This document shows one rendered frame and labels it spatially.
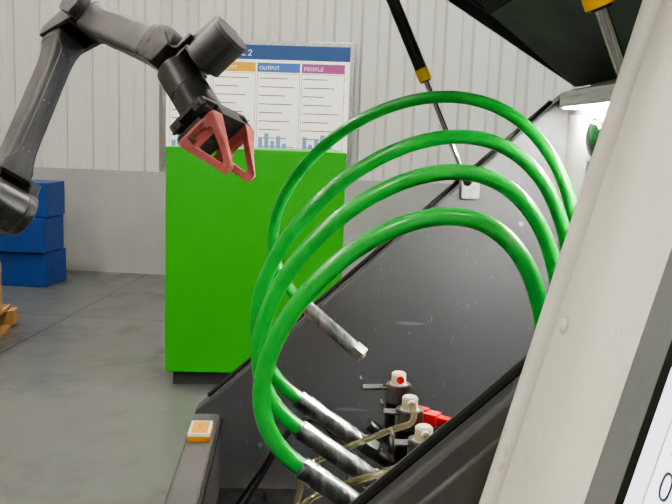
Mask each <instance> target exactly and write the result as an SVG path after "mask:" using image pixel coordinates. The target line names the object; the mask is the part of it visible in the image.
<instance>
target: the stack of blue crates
mask: <svg viewBox="0 0 672 504"><path fill-rule="evenodd" d="M31 181H33V182H35V183H36V184H38V185H40V186H41V189H40V192H39V194H38V197H37V199H38V202H39V204H38V209H37V212H36V215H35V217H34V219H33V220H32V222H31V223H30V225H29V226H28V227H27V228H26V229H25V231H23V232H22V233H21V234H19V235H17V236H12V235H10V234H9V233H7V235H6V237H4V236H2V235H0V262H1V285H10V286H26V287H43V288H46V287H48V286H51V285H54V284H56V283H59V282H61V281H64V280H66V248H63V247H64V226H63V215H60V214H64V213H65V192H64V181H59V180H33V179H32V180H31Z"/></svg>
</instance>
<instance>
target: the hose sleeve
mask: <svg viewBox="0 0 672 504"><path fill-rule="evenodd" d="M303 314H305V315H306V316H307V318H308V319H310V320H311V321H312V322H313V323H315V324H316V325H317V326H318V327H319V328H321V329H322V330H323V331H324V332H325V333H326V334H327V335H328V336H330V337H331V338H332V339H333V340H334V341H335V342H336V343H338V344H339V345H340V347H342V348H343V349H344V350H346V351H347V352H350V351H351V349H352V348H353V347H354V346H355V345H356V344H357V341H356V340H355V339H354V338H353V337H352V336H351V335H350V334H348V333H347V332H346V331H345V330H344V329H343V328H341V327H340V326H339V325H338V324H337V323H336V322H335V321H333V320H332V319H331V318H330V317H329V316H328V315H326V314H325V313H324V311H323V310H321V309H320V308H319V307H318V306H316V305H315V304H314V303H313V302H311V303H310V304H309V306H308V307H307V308H306V309H305V311H304V312H303Z"/></svg>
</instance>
